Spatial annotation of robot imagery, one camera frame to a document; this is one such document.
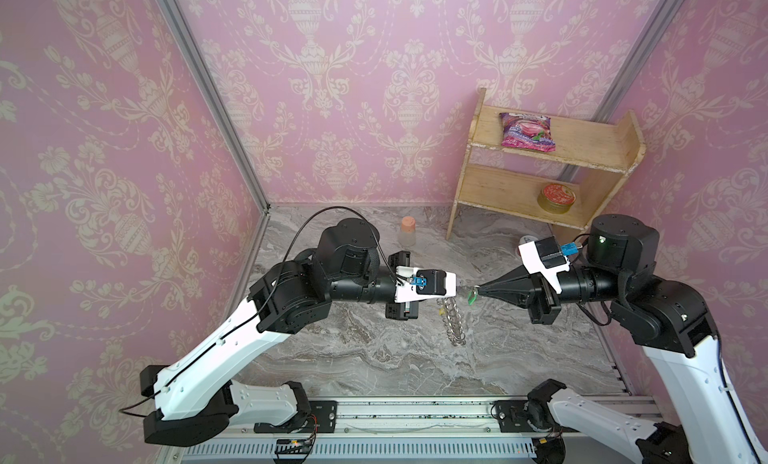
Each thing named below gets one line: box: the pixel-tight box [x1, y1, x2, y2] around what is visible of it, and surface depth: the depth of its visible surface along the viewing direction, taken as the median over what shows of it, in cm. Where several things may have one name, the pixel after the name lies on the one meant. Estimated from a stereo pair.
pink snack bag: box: [499, 112, 557, 152], surface depth 76 cm
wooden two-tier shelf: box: [446, 89, 647, 241], surface depth 82 cm
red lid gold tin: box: [537, 184, 576, 214], surface depth 91 cm
